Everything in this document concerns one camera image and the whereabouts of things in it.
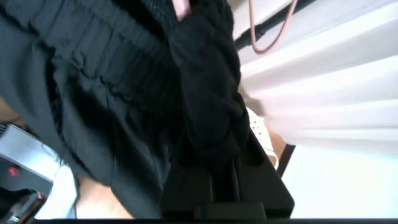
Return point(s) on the black shorts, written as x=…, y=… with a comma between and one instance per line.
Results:
x=109, y=93

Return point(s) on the pink clothes hanger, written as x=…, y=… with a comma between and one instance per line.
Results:
x=252, y=37
x=181, y=9

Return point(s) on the beige curtain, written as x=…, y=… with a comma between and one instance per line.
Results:
x=326, y=93

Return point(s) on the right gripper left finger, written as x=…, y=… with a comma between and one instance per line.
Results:
x=183, y=189

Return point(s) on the black clothes rack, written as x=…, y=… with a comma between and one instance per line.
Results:
x=267, y=26

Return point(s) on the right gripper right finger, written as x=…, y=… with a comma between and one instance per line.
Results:
x=264, y=186

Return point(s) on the white laundry basket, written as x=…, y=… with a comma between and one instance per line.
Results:
x=261, y=130

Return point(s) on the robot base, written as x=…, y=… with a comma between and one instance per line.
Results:
x=21, y=152

